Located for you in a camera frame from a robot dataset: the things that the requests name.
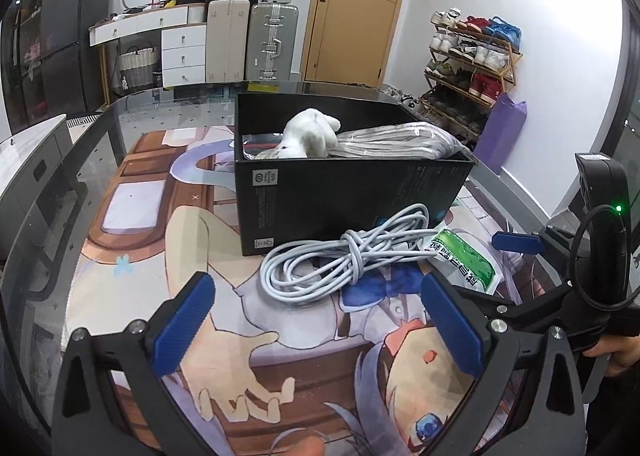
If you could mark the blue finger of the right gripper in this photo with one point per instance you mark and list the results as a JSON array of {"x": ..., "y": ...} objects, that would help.
[{"x": 518, "y": 243}]

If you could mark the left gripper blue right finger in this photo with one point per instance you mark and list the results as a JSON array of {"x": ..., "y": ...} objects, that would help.
[{"x": 459, "y": 323}]

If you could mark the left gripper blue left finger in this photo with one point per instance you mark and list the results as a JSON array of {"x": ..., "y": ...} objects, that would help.
[{"x": 175, "y": 324}]

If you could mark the adidas bag of white laces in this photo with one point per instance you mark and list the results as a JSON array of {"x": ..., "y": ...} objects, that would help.
[{"x": 414, "y": 140}]

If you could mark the white plush toy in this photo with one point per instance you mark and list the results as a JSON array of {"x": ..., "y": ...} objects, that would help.
[{"x": 310, "y": 134}]

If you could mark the red white balloon glue bag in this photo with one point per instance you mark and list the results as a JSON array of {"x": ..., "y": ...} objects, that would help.
[{"x": 263, "y": 146}]

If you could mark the person's right hand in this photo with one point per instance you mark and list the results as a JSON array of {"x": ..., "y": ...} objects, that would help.
[{"x": 624, "y": 352}]

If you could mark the green white packet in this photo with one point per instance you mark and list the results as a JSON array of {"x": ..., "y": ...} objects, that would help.
[{"x": 463, "y": 259}]

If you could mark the purple gift bag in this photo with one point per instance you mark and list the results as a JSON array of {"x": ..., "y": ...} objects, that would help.
[{"x": 504, "y": 124}]

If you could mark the anime print table mat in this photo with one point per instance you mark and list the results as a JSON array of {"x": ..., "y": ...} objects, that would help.
[{"x": 364, "y": 368}]

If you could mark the black storage box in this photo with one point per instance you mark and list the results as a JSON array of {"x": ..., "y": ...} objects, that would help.
[{"x": 283, "y": 200}]

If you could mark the wooden shoe rack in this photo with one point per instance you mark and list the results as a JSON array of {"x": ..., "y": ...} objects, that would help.
[{"x": 472, "y": 62}]

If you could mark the grey side table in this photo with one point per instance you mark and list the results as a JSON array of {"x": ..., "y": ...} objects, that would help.
[{"x": 28, "y": 159}]

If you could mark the wicker basket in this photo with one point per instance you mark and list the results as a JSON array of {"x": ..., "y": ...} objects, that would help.
[{"x": 136, "y": 68}]

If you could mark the wooden door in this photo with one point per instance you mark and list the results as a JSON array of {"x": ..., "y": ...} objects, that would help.
[{"x": 348, "y": 41}]

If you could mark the silver suitcase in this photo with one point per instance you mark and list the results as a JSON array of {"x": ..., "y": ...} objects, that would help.
[{"x": 270, "y": 42}]

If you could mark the white drawer desk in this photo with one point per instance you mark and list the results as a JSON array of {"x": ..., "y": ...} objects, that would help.
[{"x": 123, "y": 33}]

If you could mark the beige suitcase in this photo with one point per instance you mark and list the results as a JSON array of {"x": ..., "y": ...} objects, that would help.
[{"x": 226, "y": 35}]

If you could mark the black refrigerator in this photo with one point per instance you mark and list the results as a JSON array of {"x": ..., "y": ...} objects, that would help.
[{"x": 70, "y": 66}]

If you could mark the black tracking camera right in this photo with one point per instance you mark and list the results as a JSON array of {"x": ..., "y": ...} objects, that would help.
[{"x": 598, "y": 266}]

